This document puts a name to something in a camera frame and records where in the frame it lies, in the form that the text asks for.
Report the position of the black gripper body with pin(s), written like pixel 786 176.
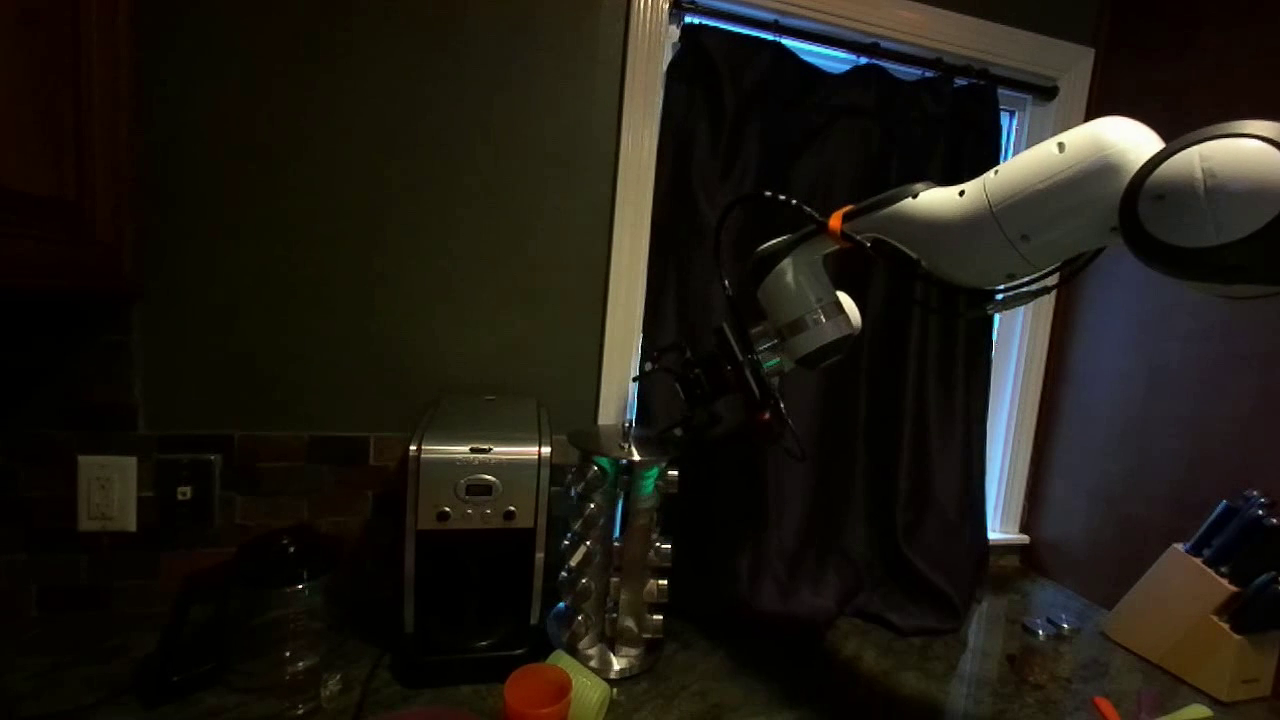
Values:
pixel 720 384

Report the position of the silver spice rack stand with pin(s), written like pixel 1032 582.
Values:
pixel 614 563

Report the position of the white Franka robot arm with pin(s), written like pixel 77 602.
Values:
pixel 1043 205

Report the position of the black window curtain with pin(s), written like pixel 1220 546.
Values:
pixel 882 506

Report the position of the silver black coffee maker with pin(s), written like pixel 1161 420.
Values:
pixel 478 532

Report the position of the light green plastic cup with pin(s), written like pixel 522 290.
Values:
pixel 585 678

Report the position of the orange plastic cup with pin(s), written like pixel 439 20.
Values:
pixel 536 695

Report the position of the glass coffee carafe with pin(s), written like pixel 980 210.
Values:
pixel 283 626

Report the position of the small orange utensil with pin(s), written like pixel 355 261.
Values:
pixel 1106 711

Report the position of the wooden knife block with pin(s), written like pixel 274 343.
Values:
pixel 1182 626

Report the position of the small green utensil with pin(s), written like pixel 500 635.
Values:
pixel 1186 713

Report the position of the white window frame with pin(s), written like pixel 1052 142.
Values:
pixel 617 266

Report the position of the dark wall outlet plate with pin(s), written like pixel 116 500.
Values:
pixel 185 493

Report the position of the white light switch plate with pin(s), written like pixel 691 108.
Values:
pixel 107 493

